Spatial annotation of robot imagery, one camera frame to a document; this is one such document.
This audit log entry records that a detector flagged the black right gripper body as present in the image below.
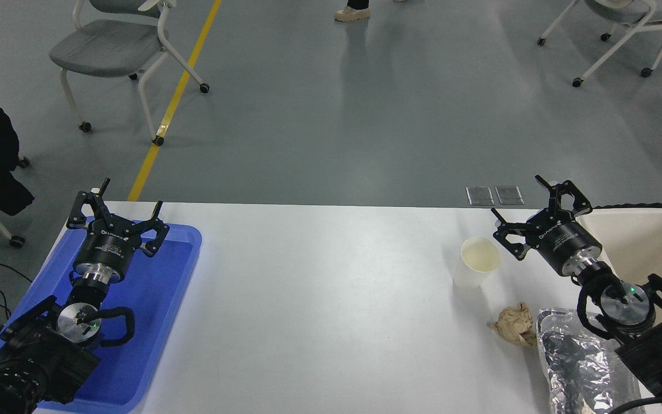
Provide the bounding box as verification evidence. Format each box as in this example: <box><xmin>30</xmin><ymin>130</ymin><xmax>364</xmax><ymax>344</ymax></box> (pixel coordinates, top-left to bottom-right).
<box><xmin>529</xmin><ymin>212</ymin><xmax>603</xmax><ymax>275</ymax></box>

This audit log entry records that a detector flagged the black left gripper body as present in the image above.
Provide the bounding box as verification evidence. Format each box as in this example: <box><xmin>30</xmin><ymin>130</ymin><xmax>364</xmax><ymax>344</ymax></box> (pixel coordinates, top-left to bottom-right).
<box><xmin>75</xmin><ymin>220</ymin><xmax>140</xmax><ymax>271</ymax></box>

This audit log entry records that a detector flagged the white paper cup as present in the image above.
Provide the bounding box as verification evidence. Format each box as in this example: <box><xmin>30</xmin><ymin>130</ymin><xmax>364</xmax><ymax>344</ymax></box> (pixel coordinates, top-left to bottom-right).
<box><xmin>453</xmin><ymin>236</ymin><xmax>502</xmax><ymax>291</ymax></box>

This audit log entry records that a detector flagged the metal floor plate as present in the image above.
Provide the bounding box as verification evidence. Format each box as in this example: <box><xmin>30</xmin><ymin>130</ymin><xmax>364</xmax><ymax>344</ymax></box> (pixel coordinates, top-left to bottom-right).
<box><xmin>466</xmin><ymin>186</ymin><xmax>495</xmax><ymax>206</ymax></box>
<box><xmin>495</xmin><ymin>185</ymin><xmax>525</xmax><ymax>205</ymax></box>

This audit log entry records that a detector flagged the blue plastic tray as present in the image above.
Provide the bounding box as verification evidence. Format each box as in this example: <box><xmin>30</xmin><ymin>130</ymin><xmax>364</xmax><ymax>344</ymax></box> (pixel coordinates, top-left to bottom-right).
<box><xmin>0</xmin><ymin>217</ymin><xmax>203</xmax><ymax>413</ymax></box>

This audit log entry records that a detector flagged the crumpled tan paper ball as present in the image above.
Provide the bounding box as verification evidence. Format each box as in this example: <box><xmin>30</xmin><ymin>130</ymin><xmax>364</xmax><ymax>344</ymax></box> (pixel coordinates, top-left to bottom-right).
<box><xmin>491</xmin><ymin>302</ymin><xmax>538</xmax><ymax>347</ymax></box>

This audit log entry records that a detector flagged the large pale bin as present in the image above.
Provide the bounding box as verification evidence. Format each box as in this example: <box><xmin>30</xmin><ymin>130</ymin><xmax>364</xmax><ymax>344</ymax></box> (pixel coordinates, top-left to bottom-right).
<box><xmin>575</xmin><ymin>207</ymin><xmax>662</xmax><ymax>414</ymax></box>

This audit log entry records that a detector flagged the crumpled silver foil tray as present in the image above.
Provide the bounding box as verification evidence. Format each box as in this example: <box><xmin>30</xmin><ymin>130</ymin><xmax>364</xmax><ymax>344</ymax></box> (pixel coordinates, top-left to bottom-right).
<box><xmin>536</xmin><ymin>308</ymin><xmax>648</xmax><ymax>414</ymax></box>

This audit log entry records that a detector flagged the person's foot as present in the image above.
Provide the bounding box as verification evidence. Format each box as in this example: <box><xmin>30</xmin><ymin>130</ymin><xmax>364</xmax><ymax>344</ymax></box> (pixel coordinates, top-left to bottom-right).
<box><xmin>334</xmin><ymin>0</ymin><xmax>372</xmax><ymax>22</ymax></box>

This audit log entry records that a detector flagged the grey chair with white frame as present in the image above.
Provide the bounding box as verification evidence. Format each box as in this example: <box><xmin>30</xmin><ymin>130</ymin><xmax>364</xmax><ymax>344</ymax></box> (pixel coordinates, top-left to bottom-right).
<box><xmin>49</xmin><ymin>0</ymin><xmax>211</xmax><ymax>146</ymax></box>
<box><xmin>537</xmin><ymin>0</ymin><xmax>662</xmax><ymax>88</ymax></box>

